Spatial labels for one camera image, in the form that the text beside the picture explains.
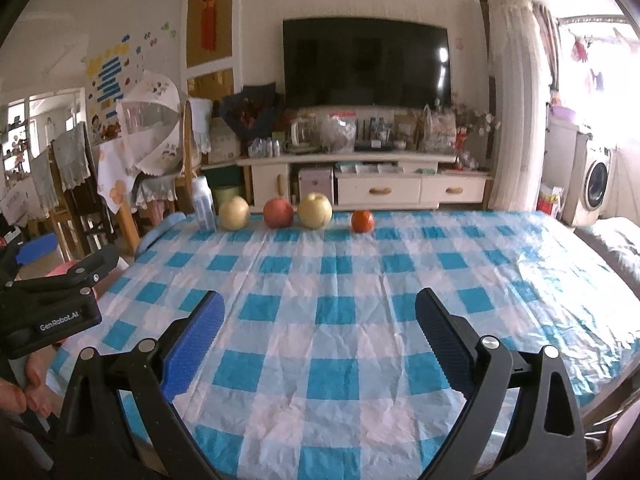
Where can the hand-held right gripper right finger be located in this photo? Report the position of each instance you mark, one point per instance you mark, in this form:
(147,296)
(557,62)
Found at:
(445,345)

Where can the glass kettle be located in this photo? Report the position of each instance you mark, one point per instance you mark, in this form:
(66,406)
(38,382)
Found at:
(302,135)

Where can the blue checked tablecloth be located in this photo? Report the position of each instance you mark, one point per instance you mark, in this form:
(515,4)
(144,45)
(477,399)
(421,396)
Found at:
(325,280)

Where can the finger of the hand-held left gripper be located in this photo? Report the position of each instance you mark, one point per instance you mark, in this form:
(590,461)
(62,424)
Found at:
(37,249)
(80,267)

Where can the dark wrapped flower bouquet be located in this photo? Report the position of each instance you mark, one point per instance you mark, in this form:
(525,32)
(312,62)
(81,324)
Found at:
(250,110)

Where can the light wooden chair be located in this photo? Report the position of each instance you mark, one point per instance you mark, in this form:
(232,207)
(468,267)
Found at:
(189,160)

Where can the black television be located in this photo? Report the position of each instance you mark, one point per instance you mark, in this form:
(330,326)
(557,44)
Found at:
(365,62)

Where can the dark chair with grey cover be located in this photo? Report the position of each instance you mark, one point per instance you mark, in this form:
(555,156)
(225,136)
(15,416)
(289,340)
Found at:
(75,175)

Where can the floral white table cover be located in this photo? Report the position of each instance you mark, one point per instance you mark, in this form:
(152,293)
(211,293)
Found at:
(112,170)

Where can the white rice sack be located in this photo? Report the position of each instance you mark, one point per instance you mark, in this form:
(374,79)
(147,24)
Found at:
(224,141)

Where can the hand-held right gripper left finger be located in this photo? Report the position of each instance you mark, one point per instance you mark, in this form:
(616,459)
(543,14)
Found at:
(195,345)

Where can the red apple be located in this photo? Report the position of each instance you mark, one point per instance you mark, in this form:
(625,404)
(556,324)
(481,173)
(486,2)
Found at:
(279,214)

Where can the hanging laundry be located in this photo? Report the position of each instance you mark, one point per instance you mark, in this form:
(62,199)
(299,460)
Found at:
(587,65)

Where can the pack of water bottles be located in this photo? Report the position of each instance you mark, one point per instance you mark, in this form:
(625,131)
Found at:
(266,147)

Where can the clear plastic bag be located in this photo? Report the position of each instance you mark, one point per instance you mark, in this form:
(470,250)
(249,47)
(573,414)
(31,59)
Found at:
(337,132)

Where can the white television cabinet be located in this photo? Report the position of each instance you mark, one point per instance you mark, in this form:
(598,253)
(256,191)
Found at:
(380,190)

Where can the white mesh food cover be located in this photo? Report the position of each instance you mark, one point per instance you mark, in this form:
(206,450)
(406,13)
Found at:
(150,120)

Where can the red box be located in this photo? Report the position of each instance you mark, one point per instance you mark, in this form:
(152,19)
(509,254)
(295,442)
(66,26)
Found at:
(550,201)

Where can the small orange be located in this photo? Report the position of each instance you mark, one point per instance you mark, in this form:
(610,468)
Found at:
(363,221)

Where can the lace covered air conditioner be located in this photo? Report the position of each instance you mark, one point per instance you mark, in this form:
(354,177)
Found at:
(515,110)

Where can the green waste bin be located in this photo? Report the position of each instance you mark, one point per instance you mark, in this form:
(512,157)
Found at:
(226,197)

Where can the pink storage box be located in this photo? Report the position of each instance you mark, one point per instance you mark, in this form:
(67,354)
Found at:
(316,186)

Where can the patterned gift bag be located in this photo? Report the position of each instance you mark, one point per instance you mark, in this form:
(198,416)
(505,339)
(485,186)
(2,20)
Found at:
(441,130)

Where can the white washing machine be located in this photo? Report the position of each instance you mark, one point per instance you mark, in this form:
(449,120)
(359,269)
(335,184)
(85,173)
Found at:
(597,185)

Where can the colourful wall stickers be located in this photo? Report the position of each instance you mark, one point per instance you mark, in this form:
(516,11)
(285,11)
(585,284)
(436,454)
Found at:
(112,70)

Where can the yellow pear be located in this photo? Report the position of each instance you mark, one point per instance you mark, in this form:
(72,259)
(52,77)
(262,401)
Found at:
(235,215)
(315,212)

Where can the person's left hand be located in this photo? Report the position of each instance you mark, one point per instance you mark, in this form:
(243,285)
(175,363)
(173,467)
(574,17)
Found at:
(35,400)

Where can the upright white plastic bottle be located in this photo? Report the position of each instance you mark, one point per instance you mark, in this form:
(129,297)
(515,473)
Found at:
(205,205)

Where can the gold framed wall panel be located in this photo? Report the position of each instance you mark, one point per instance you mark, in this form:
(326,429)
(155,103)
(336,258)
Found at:
(210,65)

